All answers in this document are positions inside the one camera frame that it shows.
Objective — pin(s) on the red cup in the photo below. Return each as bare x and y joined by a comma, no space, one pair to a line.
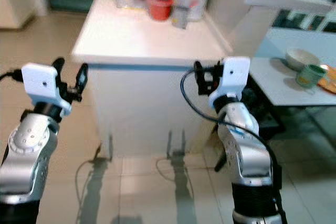
159,9

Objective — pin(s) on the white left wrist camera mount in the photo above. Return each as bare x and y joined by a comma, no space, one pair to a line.
43,85

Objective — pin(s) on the white kitchen island counter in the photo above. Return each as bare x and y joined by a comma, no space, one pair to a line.
147,45

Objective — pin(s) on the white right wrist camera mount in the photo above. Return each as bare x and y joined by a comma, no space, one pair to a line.
235,74

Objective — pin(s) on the white ceramic bowl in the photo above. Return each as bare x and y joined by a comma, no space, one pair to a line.
300,57

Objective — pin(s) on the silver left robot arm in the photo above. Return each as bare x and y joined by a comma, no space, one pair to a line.
26,150

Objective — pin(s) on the grey dining table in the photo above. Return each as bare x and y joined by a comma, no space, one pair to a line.
278,85

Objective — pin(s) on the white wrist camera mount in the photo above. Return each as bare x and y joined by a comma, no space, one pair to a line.
235,74
43,85

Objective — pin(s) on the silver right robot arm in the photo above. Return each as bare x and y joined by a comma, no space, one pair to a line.
247,150

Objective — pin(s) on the orange plate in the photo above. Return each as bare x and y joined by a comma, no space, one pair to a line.
331,81

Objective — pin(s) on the silver can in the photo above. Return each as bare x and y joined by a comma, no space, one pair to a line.
179,17

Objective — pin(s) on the green mug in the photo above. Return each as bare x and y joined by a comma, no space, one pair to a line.
307,76

